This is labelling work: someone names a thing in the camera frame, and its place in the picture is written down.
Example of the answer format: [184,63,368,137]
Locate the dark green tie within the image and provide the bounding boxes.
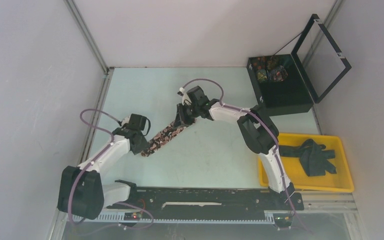
[279,138,337,177]

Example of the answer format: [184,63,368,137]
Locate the floral rose pattern tie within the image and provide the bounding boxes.
[140,119,197,157]

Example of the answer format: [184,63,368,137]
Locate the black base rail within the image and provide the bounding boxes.
[106,187,305,220]

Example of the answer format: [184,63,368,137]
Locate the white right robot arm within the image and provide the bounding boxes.
[173,86,295,209]

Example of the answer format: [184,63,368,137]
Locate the rolled dark tie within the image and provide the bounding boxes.
[265,55,280,70]

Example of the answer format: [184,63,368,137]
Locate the black storage box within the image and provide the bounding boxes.
[246,54,314,117]

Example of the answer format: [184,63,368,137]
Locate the rolled colourful tie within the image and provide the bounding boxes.
[268,65,288,83]

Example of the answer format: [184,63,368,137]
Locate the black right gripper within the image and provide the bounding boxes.
[172,103,200,130]

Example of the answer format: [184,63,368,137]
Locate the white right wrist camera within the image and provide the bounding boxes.
[177,87,192,105]

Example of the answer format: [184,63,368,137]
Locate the black framed box lid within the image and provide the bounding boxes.
[291,13,352,104]

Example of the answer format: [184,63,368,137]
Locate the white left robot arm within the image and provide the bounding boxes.
[57,113,151,220]

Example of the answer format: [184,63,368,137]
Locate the yellow plastic tray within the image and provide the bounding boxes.
[258,133,355,193]

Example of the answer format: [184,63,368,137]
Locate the rolled patterned tie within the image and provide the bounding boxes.
[256,69,268,83]

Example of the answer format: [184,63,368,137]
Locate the white cable duct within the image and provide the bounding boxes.
[72,211,276,225]

